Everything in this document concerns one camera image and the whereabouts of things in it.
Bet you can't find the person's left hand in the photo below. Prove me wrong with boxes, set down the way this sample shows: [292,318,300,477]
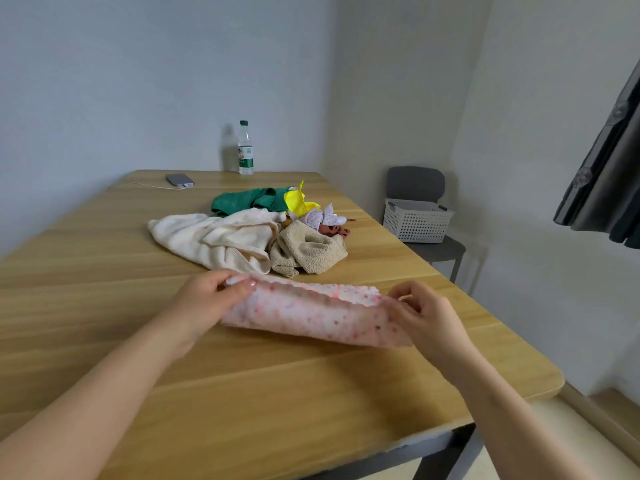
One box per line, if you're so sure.
[162,268,259,348]

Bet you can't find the person's right hand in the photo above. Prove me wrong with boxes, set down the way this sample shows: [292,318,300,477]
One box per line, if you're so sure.
[387,280,476,381]

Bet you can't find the small white towel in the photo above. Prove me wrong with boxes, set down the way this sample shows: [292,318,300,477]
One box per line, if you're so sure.
[147,207,289,275]

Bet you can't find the white plastic basket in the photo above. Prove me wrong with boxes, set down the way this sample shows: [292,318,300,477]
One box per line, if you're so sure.
[382,198,455,244]

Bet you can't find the pink dotted cloth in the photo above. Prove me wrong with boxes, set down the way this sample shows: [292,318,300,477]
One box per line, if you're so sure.
[219,273,415,349]

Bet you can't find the green cloth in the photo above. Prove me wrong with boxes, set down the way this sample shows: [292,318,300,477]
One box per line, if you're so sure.
[210,186,296,218]

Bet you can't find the tan brown towel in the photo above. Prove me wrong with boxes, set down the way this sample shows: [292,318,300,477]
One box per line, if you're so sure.
[269,219,349,279]

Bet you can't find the yellow cloth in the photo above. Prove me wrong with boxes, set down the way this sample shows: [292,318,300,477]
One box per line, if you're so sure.
[283,180,321,219]

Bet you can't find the lilac dotted white cloth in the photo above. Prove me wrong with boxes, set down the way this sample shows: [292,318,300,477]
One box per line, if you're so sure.
[299,203,349,231]

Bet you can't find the person's left forearm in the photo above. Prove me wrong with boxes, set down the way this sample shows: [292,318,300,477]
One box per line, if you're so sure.
[0,314,196,480]

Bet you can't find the person's right forearm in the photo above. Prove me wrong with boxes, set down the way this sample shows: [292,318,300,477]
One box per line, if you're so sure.
[447,352,596,480]

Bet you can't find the wooden table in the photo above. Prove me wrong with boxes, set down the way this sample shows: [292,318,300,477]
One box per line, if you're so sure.
[0,169,566,480]

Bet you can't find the grey chair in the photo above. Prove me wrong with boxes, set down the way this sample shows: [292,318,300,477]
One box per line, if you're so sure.
[385,166,467,284]

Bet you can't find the clear green-label water bottle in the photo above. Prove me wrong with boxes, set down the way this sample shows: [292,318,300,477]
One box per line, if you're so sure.
[237,120,255,176]

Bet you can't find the dark grey curtain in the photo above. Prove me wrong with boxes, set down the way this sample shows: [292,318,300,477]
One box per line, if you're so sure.
[552,59,640,251]

